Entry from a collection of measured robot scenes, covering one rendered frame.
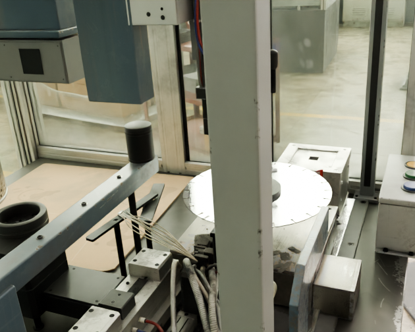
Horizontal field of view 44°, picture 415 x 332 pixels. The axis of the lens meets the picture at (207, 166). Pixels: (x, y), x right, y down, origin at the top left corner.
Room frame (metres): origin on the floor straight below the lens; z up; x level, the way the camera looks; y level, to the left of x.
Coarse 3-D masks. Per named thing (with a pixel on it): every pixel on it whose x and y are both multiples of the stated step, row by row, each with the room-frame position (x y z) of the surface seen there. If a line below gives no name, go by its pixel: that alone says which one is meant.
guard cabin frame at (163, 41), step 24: (168, 48) 1.60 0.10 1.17; (168, 72) 1.60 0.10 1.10; (24, 96) 1.85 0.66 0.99; (168, 96) 1.61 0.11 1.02; (408, 96) 1.31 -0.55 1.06; (24, 120) 1.83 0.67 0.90; (168, 120) 1.61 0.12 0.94; (408, 120) 1.31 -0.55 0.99; (24, 144) 1.84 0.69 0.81; (168, 144) 1.62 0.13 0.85; (408, 144) 1.31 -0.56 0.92; (168, 168) 1.62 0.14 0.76; (192, 168) 1.58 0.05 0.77
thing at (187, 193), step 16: (208, 176) 1.12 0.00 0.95; (272, 176) 1.10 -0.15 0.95; (288, 176) 1.09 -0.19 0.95; (304, 176) 1.08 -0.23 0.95; (320, 176) 1.08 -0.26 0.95; (192, 192) 1.04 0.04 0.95; (208, 192) 1.03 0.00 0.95; (288, 192) 1.00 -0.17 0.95; (304, 192) 1.00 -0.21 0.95; (320, 192) 0.99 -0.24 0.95; (192, 208) 0.96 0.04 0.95; (208, 208) 0.96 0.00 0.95; (288, 208) 0.93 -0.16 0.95; (304, 208) 0.93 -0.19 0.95; (288, 224) 0.87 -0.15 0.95
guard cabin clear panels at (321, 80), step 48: (288, 0) 1.47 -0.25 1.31; (336, 0) 1.41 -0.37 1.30; (288, 48) 1.47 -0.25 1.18; (336, 48) 1.41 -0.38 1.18; (0, 96) 1.79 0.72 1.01; (48, 96) 1.83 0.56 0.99; (192, 96) 1.59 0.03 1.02; (288, 96) 1.47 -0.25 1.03; (336, 96) 1.41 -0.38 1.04; (384, 96) 1.36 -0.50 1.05; (0, 144) 1.75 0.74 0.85; (48, 144) 1.85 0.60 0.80; (96, 144) 1.76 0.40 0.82; (192, 144) 1.60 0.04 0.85; (288, 144) 1.47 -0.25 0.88; (336, 144) 1.41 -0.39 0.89; (384, 144) 1.35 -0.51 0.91
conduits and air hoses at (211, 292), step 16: (144, 224) 0.91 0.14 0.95; (176, 240) 0.88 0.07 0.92; (192, 256) 0.84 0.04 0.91; (176, 272) 0.78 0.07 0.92; (192, 272) 0.77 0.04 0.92; (208, 272) 0.80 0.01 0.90; (192, 288) 0.74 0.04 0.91; (208, 288) 0.74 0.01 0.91; (208, 304) 0.69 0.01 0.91; (144, 320) 0.75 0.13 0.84; (176, 320) 0.71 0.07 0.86; (208, 320) 0.68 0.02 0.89
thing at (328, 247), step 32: (192, 224) 1.07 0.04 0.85; (320, 224) 0.78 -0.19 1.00; (352, 224) 1.18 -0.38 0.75; (320, 256) 0.92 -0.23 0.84; (352, 256) 1.03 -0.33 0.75; (288, 288) 0.86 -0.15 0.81; (320, 288) 0.84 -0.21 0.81; (352, 288) 0.83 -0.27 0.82; (288, 320) 0.82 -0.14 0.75; (320, 320) 0.82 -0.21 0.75
